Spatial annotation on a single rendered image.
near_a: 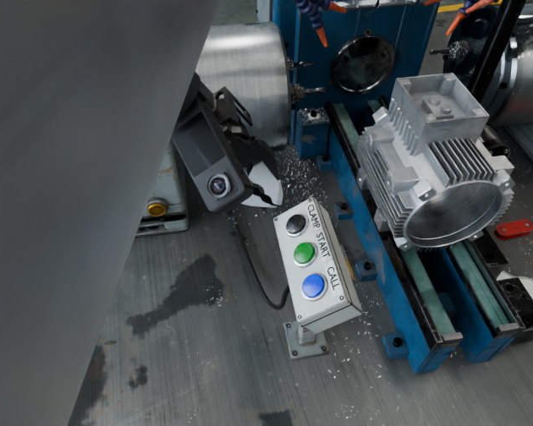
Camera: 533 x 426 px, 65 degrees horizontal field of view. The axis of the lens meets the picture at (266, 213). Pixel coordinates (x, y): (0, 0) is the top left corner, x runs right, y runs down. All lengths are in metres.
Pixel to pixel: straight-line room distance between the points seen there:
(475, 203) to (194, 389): 0.57
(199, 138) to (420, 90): 0.46
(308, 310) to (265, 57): 0.45
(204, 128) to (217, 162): 0.04
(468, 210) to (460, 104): 0.18
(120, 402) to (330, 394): 0.34
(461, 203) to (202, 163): 0.52
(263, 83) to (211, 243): 0.35
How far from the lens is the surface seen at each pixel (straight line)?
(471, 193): 0.81
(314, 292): 0.52
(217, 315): 0.81
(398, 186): 0.67
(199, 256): 0.89
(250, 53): 0.78
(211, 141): 0.42
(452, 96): 0.79
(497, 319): 0.76
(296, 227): 0.58
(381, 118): 0.76
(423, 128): 0.67
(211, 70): 0.76
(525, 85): 0.97
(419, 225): 0.79
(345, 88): 1.05
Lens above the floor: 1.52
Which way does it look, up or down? 49 degrees down
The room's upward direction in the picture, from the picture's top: straight up
